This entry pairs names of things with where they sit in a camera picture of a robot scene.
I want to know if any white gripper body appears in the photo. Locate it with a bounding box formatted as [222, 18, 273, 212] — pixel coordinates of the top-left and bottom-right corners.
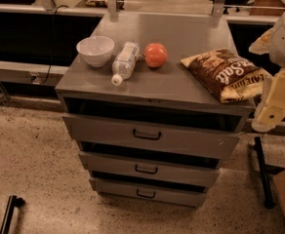
[252, 67, 285, 133]

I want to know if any grey bottom drawer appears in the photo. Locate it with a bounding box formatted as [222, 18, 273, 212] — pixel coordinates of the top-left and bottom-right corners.
[89, 176, 206, 208]

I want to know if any grey drawer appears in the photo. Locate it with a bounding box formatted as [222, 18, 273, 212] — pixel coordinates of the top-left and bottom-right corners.
[78, 152, 220, 187]
[63, 113, 239, 160]
[89, 176, 206, 208]

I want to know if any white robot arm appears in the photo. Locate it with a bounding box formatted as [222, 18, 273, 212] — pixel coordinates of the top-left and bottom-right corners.
[249, 12, 285, 133]

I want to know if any grey metal drawer cabinet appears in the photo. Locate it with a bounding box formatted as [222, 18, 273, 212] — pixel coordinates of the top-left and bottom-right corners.
[56, 12, 254, 195]

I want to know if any grey middle drawer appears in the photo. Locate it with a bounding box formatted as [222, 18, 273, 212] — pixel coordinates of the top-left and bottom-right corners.
[78, 152, 220, 187]

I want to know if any grey top drawer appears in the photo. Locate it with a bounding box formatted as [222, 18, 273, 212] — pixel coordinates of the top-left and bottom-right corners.
[63, 113, 239, 160]

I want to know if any brown yellow chip bag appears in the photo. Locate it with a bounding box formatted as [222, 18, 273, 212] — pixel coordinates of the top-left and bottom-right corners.
[181, 49, 270, 103]

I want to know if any black metal leg right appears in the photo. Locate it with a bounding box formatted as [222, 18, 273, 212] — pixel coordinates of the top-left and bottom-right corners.
[254, 136, 275, 209]

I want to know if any black metal leg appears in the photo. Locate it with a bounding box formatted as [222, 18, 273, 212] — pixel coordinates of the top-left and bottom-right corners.
[0, 195, 25, 234]
[254, 136, 275, 209]

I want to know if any red apple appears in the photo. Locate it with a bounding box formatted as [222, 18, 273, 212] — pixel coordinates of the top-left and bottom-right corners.
[143, 43, 168, 68]

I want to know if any clear plastic water bottle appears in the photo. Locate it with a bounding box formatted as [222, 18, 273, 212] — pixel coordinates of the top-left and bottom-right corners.
[111, 42, 140, 86]

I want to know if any white bowl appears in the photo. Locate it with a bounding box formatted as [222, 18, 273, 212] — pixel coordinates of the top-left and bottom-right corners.
[76, 36, 114, 67]

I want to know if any black metal leg left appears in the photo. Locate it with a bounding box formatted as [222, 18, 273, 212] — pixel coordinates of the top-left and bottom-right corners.
[0, 195, 25, 234]

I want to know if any black cable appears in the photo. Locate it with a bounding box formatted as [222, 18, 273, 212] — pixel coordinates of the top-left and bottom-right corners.
[30, 4, 70, 86]

